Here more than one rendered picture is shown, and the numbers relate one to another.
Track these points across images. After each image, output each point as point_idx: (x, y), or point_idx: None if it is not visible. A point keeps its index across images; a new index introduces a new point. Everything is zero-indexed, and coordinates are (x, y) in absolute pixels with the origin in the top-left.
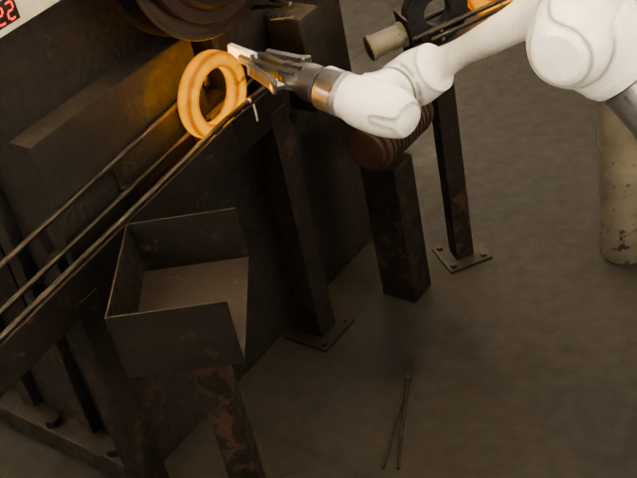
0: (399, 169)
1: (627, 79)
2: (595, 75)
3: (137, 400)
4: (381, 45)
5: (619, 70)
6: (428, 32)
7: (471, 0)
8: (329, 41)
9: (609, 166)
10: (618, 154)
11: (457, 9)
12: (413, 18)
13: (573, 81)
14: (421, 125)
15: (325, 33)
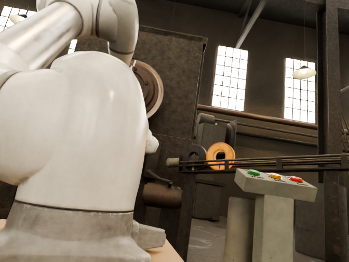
0: (149, 208)
1: (47, 3)
2: (38, 1)
3: (11, 200)
4: (170, 160)
5: (47, 0)
6: (185, 161)
7: (207, 157)
8: (176, 173)
9: (224, 256)
10: (227, 246)
11: (201, 159)
12: (184, 155)
13: (36, 7)
14: (168, 197)
15: (176, 169)
